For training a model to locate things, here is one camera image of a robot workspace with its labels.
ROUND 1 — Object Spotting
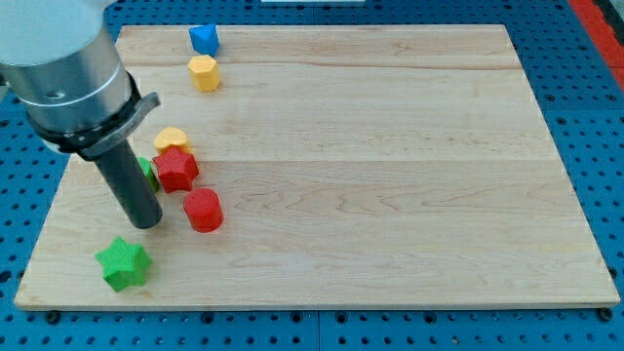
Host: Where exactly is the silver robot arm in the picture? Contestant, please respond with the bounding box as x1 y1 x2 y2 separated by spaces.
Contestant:
1 0 160 160

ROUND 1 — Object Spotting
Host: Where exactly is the red circle block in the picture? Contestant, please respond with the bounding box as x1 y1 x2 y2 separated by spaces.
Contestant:
183 187 224 233

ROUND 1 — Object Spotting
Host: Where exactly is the yellow heart block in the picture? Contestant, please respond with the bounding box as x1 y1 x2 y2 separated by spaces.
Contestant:
153 127 192 155

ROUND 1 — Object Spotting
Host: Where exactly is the wooden board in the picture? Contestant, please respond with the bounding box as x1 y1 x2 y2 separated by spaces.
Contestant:
15 24 620 311

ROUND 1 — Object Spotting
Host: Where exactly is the red star block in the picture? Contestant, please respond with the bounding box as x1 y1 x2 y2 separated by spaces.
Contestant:
153 147 199 193

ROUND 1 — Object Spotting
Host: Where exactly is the yellow hexagon block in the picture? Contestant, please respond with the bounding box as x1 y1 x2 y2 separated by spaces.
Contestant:
187 55 221 92

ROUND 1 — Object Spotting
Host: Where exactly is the green block behind tool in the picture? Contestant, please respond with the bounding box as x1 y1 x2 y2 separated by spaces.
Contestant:
137 157 160 192

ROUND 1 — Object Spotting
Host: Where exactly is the blue block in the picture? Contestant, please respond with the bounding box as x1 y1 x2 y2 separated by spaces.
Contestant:
188 23 220 58

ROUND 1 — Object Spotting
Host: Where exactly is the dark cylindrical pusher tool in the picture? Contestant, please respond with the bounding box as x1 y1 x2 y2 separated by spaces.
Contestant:
95 140 163 229

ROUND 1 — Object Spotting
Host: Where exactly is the green star block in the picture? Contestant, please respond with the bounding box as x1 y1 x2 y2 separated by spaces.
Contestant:
95 237 152 293

